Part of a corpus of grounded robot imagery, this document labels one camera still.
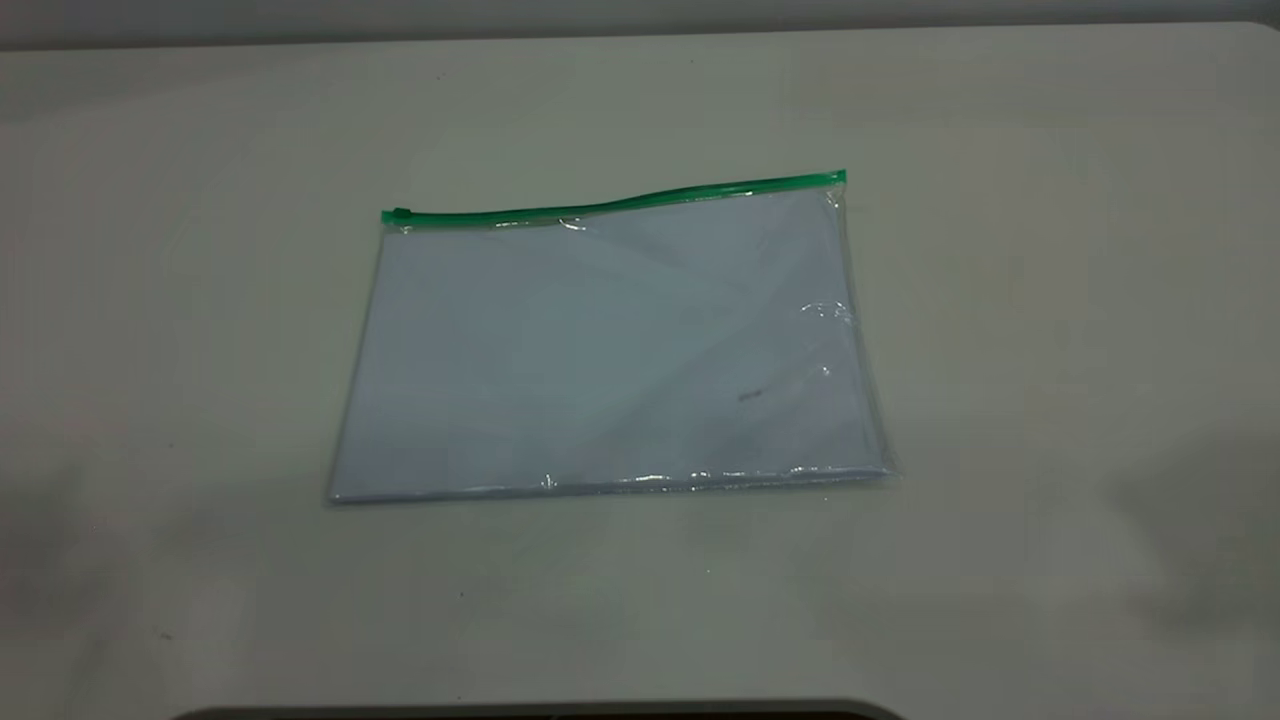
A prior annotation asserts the clear zip bag green zipper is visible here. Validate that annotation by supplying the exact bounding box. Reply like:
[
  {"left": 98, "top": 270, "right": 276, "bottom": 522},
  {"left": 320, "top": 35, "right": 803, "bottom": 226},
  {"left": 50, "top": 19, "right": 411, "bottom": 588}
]
[{"left": 325, "top": 170, "right": 901, "bottom": 508}]

